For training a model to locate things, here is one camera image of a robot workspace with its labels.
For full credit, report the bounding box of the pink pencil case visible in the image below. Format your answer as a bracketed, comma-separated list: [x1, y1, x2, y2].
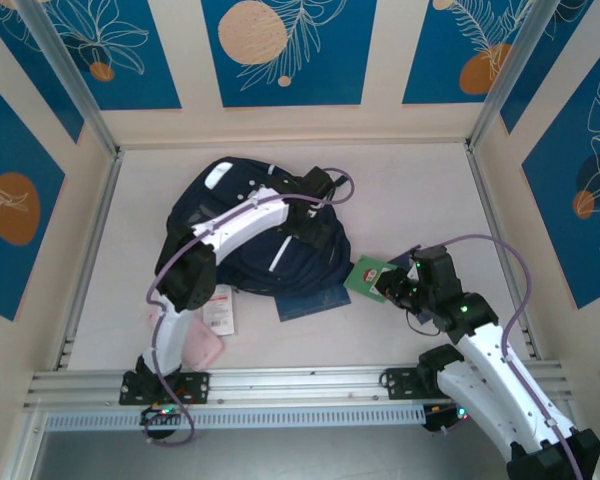
[144, 305, 226, 372]

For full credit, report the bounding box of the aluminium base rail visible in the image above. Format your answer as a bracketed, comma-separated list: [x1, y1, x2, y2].
[22, 362, 576, 412]

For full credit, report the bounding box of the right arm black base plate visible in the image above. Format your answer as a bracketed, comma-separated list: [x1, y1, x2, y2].
[379, 367, 451, 401]

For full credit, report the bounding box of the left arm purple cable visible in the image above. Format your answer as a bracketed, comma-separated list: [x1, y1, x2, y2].
[144, 167, 357, 446]

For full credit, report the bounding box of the long white red-print packet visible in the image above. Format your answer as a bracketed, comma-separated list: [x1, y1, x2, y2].
[202, 284, 236, 335]

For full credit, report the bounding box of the green booklet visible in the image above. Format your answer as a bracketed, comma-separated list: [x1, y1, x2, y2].
[343, 254, 397, 305]

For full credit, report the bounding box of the blue book with yellow label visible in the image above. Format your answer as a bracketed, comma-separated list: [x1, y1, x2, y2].
[274, 284, 352, 321]

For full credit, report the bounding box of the grey slotted cable duct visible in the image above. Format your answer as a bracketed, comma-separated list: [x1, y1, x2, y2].
[42, 405, 426, 432]

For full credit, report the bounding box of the aluminium table side rail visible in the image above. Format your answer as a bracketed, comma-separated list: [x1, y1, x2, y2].
[54, 149, 126, 371]
[464, 142, 541, 359]

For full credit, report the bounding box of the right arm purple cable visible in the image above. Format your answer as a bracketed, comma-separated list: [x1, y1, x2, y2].
[442, 234, 589, 480]

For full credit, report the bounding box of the navy blue backpack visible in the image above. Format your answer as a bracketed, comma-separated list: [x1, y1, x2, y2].
[157, 156, 354, 301]

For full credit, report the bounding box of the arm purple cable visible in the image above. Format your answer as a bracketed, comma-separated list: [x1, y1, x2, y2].
[442, 234, 589, 480]
[144, 167, 357, 446]

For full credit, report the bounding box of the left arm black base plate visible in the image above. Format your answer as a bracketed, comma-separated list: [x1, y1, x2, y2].
[118, 370, 211, 406]

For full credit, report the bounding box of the aluminium corner post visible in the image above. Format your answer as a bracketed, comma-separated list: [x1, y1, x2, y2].
[467, 0, 569, 152]
[17, 0, 122, 157]

